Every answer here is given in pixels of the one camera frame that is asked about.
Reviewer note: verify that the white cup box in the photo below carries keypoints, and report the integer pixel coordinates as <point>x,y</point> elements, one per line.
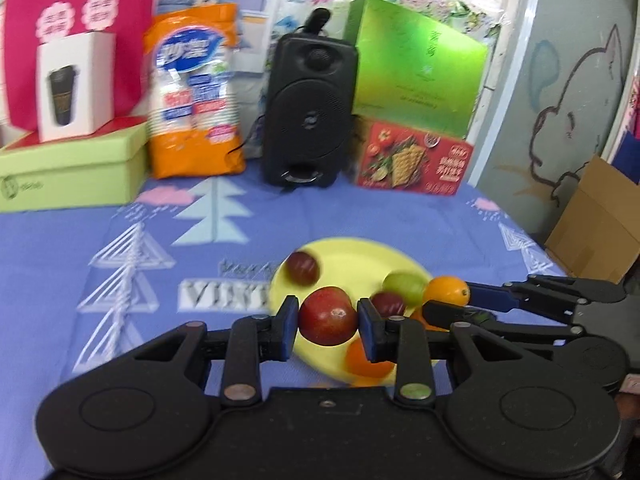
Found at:
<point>74,82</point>

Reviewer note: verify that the black speaker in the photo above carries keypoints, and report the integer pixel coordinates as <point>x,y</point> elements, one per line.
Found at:
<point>308,113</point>

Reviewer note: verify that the dark purple plum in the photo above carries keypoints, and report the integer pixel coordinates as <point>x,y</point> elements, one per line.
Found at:
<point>327,317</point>
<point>301,268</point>

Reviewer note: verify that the small yellow orange front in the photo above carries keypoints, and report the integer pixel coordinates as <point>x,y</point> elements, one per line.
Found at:
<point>448,289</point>

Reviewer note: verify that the small red fruit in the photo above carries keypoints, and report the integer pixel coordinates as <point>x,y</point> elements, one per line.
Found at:
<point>388,304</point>

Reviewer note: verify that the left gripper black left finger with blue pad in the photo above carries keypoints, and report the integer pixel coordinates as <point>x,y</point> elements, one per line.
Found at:
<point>190,349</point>

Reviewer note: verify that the dark purple plum back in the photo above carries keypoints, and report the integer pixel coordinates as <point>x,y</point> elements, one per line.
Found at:
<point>301,268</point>

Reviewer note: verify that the orange paper cup package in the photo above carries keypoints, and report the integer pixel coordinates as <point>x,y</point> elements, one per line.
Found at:
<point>194,118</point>

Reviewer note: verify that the blue printed tablecloth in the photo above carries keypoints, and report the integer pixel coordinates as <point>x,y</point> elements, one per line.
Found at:
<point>210,249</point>

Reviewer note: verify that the red cracker box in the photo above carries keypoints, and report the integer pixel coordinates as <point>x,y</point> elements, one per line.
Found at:
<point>393,157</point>

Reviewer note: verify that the yellow plastic plate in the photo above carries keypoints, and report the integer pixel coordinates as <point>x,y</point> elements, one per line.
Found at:
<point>358,267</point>

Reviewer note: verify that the black microphone on speaker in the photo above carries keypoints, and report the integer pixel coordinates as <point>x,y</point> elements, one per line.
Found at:
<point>316,21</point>

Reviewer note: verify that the green fruit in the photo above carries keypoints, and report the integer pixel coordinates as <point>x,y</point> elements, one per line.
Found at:
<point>409,286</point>

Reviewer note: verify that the pink paper bag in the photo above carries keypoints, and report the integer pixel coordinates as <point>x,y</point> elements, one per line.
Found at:
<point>29,23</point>

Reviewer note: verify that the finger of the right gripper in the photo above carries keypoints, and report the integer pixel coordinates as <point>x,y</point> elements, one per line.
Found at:
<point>446,315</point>
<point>551,297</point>

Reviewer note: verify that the large orange tangerine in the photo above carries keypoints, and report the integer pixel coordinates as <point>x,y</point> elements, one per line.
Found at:
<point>356,363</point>

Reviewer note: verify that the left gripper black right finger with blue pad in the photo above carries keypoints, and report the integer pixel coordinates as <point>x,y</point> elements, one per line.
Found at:
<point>489,366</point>

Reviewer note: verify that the brown cardboard box right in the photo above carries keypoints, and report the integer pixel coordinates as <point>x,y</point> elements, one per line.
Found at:
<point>597,235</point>

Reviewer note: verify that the large green gift box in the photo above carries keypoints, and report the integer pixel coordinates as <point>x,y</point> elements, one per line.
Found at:
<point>412,70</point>

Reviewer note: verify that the light green shoe box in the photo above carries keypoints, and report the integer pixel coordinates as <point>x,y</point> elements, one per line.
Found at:
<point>104,169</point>

